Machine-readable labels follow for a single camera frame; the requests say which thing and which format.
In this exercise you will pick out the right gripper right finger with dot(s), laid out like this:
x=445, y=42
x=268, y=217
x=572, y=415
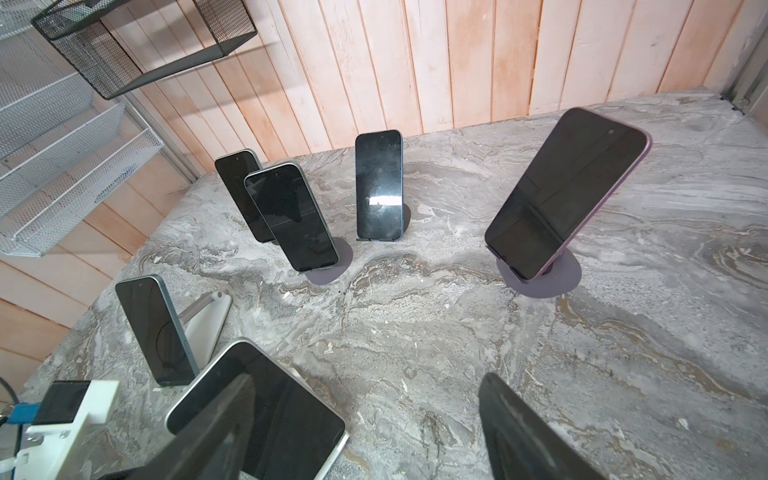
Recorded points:
x=520, y=444

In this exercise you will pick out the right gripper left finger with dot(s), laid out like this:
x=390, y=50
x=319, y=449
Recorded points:
x=212, y=446

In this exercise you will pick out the white phone stand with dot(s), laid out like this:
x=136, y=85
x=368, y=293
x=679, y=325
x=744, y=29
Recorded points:
x=203, y=321

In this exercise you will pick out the purple phone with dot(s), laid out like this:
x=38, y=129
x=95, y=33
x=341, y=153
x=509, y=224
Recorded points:
x=580, y=165

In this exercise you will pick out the purple round phone stand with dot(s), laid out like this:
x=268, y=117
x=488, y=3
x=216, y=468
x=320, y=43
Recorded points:
x=563, y=276

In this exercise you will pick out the grey round stand centre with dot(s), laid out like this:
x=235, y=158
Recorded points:
x=328, y=275

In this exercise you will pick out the black phone centre round stand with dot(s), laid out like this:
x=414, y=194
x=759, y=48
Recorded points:
x=285, y=200

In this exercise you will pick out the blue phone upright reflective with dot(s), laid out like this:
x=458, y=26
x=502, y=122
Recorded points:
x=379, y=186

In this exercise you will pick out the white wire mesh shelf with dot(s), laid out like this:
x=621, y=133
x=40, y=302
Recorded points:
x=64, y=149

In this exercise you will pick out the black wire mesh basket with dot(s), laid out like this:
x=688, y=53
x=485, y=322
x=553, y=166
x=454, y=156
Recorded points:
x=120, y=46

